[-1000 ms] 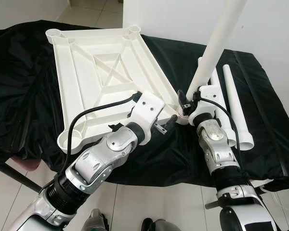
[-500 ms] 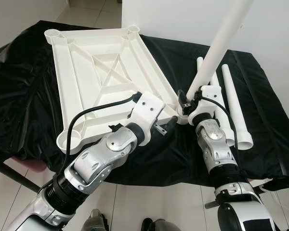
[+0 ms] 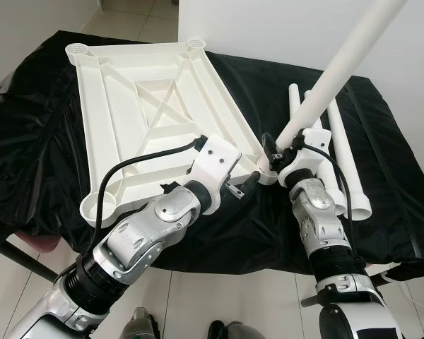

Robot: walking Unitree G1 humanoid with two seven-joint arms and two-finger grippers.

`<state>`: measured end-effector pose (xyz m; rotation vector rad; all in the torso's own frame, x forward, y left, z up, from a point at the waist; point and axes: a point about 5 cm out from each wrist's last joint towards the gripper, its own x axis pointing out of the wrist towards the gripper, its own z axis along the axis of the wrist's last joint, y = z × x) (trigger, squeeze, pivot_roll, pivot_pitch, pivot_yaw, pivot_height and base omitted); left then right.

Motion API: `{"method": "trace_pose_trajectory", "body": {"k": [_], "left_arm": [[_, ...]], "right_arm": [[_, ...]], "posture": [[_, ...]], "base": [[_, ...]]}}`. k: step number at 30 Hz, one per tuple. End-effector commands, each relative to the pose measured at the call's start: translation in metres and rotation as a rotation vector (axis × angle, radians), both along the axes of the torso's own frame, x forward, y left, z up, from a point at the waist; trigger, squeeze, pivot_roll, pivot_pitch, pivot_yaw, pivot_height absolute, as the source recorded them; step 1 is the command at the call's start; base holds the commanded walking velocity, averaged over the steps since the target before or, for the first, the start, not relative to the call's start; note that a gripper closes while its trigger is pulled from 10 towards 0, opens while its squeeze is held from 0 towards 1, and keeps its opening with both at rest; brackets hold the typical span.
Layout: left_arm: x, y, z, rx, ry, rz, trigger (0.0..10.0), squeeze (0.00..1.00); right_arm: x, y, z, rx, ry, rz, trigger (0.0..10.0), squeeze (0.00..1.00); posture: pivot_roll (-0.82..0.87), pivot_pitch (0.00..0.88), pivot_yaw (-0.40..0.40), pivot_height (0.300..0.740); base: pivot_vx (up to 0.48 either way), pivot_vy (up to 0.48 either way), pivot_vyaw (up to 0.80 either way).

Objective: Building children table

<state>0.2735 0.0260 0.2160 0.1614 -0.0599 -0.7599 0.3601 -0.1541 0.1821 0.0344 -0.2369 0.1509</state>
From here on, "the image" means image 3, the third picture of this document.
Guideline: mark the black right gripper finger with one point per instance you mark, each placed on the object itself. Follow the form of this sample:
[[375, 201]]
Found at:
[[299, 141], [268, 152]]

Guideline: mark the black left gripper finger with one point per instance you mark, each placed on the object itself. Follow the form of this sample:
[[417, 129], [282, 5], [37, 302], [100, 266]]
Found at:
[[251, 183]]

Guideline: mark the white plastic ribbed tabletop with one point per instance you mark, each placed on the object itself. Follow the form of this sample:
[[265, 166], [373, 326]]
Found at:
[[120, 92]]

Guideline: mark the grey robot right foot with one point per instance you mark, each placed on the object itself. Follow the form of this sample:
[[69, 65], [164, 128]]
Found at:
[[239, 330]]

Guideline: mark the grey robot foot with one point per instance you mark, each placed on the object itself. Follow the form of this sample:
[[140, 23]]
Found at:
[[140, 325], [239, 330]]

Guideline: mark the grey robot left foot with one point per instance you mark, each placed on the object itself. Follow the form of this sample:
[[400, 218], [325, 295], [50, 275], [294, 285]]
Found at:
[[140, 325]]

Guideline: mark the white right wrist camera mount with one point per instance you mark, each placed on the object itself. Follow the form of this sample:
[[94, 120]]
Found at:
[[318, 145]]

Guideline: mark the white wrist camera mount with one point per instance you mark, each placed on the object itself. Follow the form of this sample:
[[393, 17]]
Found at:
[[318, 145], [215, 159]]

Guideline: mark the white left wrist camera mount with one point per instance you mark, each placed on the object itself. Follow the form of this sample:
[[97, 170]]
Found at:
[[215, 159]]

